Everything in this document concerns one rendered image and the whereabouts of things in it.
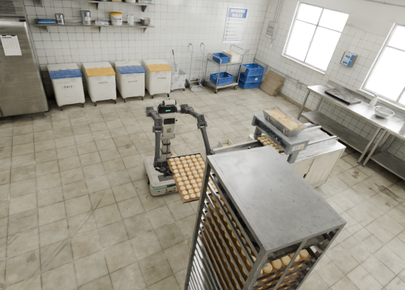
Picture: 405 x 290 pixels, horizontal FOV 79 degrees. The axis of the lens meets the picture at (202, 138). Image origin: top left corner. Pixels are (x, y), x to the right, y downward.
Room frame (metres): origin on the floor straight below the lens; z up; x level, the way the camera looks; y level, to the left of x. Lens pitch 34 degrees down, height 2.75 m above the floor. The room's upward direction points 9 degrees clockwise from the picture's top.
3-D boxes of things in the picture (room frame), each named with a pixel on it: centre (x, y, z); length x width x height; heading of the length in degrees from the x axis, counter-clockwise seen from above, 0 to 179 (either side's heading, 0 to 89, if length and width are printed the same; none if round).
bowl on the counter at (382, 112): (4.33, -3.24, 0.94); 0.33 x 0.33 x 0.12
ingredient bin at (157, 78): (5.66, 1.30, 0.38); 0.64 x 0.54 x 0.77; 32
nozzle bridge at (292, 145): (2.82, -0.98, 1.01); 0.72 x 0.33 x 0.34; 32
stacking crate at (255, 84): (7.10, -1.10, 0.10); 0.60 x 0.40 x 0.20; 122
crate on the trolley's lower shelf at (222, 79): (6.62, -0.28, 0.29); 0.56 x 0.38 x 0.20; 133
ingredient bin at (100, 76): (4.92, 2.38, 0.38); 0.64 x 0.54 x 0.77; 36
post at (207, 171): (1.17, -0.06, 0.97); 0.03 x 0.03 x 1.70; 27
